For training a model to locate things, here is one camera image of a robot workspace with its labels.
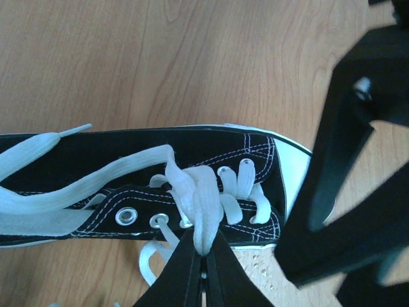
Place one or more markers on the white shoelace of sneaker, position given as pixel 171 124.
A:
pixel 128 192
pixel 114 304

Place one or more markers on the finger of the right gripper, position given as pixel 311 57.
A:
pixel 308 250

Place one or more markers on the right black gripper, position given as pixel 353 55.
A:
pixel 377 288

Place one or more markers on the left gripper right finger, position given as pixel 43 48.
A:
pixel 225 281

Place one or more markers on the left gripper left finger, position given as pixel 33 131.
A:
pixel 180 283

